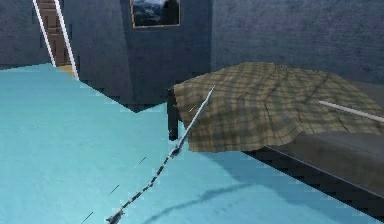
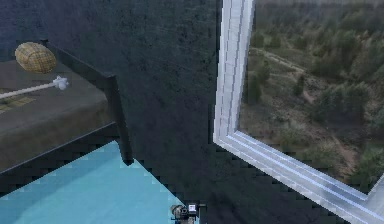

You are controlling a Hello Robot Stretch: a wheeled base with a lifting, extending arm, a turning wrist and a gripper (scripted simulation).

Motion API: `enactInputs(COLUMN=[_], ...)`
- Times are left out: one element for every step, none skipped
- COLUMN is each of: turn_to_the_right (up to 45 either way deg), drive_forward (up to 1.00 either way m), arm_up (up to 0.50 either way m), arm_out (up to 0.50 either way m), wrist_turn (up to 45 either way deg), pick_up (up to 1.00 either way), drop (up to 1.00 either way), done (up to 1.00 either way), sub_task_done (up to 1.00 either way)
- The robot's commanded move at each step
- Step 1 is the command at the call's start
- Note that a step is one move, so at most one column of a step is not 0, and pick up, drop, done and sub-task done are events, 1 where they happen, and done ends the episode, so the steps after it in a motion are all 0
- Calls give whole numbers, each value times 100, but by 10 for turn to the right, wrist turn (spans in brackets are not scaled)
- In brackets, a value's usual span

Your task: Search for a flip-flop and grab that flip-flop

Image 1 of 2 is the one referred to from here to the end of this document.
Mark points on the white thin rod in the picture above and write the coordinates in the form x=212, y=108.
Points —
x=353, y=111

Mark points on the dark grey bed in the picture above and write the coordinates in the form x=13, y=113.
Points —
x=346, y=156

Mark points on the framed landscape picture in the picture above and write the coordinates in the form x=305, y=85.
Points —
x=155, y=12

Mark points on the olive plaid blanket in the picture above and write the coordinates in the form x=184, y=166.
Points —
x=260, y=106

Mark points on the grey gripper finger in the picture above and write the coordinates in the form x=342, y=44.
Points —
x=176, y=150

